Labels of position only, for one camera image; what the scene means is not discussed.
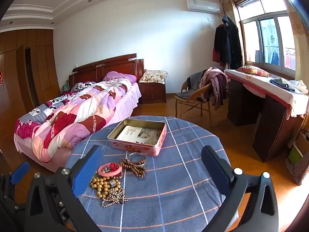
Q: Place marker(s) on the pink striped garment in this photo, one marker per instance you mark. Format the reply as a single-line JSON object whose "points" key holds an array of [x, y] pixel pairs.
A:
{"points": [[214, 82]]}

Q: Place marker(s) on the pink tin box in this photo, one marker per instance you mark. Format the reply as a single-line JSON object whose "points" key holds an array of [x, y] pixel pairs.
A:
{"points": [[154, 147]]}

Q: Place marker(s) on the purple pillow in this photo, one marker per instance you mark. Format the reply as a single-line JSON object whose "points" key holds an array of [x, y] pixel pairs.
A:
{"points": [[120, 76]]}

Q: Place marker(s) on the printed paper sheet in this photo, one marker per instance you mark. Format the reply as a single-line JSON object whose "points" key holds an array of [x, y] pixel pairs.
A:
{"points": [[140, 134]]}

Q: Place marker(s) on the wooden nightstand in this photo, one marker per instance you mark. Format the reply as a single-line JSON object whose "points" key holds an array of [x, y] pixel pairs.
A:
{"points": [[152, 93]]}

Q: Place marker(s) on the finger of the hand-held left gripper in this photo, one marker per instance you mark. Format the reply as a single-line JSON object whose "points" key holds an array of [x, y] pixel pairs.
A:
{"points": [[20, 172]]}

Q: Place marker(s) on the dark wooden desk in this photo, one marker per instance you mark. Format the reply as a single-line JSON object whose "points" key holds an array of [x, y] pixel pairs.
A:
{"points": [[270, 130]]}

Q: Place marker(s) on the white air conditioner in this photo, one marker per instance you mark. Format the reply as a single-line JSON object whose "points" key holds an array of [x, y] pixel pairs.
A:
{"points": [[202, 6]]}

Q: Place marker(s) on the yellow curtain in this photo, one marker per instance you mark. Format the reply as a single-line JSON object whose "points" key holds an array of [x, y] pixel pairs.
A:
{"points": [[229, 7]]}

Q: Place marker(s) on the pink floral cushion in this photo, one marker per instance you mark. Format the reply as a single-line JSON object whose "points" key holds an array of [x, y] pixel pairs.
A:
{"points": [[253, 71]]}

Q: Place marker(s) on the wooden armchair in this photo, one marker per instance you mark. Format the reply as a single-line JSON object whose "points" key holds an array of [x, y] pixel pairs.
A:
{"points": [[190, 101]]}

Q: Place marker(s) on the pink bangle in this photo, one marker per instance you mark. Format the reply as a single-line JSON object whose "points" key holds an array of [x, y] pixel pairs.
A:
{"points": [[106, 174]]}

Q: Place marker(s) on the grey garment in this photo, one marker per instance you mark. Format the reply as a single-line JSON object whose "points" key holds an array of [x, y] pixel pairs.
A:
{"points": [[193, 82]]}

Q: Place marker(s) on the pile of folded clothes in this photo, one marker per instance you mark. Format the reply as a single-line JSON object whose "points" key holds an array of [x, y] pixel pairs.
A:
{"points": [[287, 84]]}

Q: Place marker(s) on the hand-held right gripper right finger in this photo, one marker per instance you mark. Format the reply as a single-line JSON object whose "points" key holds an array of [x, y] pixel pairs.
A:
{"points": [[214, 169]]}

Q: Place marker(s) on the wooden headboard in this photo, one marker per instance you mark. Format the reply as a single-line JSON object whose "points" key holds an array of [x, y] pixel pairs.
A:
{"points": [[108, 66]]}

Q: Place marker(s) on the floral pillow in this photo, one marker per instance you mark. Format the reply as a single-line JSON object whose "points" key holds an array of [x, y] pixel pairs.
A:
{"points": [[154, 76]]}

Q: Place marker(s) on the pink patchwork quilt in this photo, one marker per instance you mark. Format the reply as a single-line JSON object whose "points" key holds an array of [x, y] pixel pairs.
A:
{"points": [[79, 116]]}

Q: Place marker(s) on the hanging dark coats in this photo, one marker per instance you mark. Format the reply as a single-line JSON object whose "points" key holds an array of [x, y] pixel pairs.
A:
{"points": [[228, 43]]}

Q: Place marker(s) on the cardboard box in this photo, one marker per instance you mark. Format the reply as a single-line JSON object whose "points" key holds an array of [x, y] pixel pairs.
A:
{"points": [[303, 140]]}

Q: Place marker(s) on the silver bangle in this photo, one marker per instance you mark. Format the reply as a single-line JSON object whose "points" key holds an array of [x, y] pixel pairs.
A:
{"points": [[140, 155]]}

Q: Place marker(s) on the wooden wardrobe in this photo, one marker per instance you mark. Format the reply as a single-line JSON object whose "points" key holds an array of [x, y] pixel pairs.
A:
{"points": [[14, 77]]}

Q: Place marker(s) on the teal bag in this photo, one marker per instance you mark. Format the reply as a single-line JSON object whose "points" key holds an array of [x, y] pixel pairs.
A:
{"points": [[65, 85]]}

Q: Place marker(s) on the green bin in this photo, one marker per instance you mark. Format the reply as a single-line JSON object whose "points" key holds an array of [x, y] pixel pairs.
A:
{"points": [[295, 154]]}

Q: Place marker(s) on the window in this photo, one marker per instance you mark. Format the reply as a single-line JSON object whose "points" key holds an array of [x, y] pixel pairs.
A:
{"points": [[268, 36]]}

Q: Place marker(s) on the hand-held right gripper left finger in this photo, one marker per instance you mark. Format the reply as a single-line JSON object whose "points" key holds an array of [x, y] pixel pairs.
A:
{"points": [[89, 168]]}

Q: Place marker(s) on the wooden bed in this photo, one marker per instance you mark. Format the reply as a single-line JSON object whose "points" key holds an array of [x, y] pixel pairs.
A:
{"points": [[128, 106]]}

